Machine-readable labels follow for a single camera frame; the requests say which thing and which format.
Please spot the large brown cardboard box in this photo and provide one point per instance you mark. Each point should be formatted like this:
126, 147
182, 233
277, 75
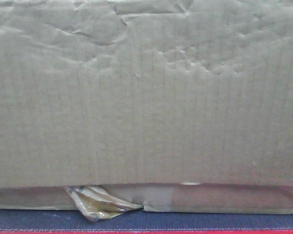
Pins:
177, 105

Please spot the crumpled clear packing tape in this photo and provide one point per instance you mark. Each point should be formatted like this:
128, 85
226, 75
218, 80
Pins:
95, 203

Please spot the blue and red mat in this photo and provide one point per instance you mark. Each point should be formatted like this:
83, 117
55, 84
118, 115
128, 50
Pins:
140, 221

